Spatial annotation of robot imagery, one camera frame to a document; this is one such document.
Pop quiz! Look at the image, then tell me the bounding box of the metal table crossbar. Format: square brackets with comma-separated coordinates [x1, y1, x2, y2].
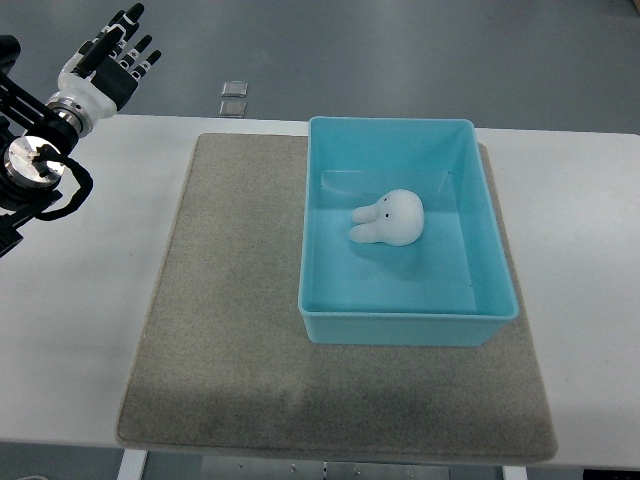
[199, 455, 454, 480]

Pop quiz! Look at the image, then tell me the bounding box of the blue plastic box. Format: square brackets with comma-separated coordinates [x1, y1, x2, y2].
[298, 117, 520, 347]

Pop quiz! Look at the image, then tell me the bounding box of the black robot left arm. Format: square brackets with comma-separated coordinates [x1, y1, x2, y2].
[1, 35, 93, 255]

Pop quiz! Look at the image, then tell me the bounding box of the white table leg right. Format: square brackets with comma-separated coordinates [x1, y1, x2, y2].
[502, 466, 528, 480]

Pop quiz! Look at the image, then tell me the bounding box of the upper floor socket plate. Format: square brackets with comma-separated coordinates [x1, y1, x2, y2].
[221, 80, 248, 98]

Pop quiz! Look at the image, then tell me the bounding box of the black white robot left hand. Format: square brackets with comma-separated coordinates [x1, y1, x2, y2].
[51, 3, 161, 123]

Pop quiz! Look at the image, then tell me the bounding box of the white tooth-shaped plush toy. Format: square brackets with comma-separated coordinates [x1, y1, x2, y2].
[348, 189, 425, 247]

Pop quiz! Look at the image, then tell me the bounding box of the grey felt mat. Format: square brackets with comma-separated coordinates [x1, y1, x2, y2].
[116, 134, 557, 463]

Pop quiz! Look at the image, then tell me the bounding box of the lower floor socket plate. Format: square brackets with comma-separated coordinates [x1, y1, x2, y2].
[219, 100, 247, 118]

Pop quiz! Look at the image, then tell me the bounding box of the white table leg left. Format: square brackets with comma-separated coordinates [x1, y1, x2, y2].
[116, 449, 148, 480]

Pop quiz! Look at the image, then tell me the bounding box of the floor socket plate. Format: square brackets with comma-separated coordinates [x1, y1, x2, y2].
[221, 80, 248, 98]
[219, 100, 247, 118]

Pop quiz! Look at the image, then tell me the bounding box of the white table leg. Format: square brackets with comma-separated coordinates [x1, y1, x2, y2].
[116, 449, 148, 480]
[502, 466, 528, 480]

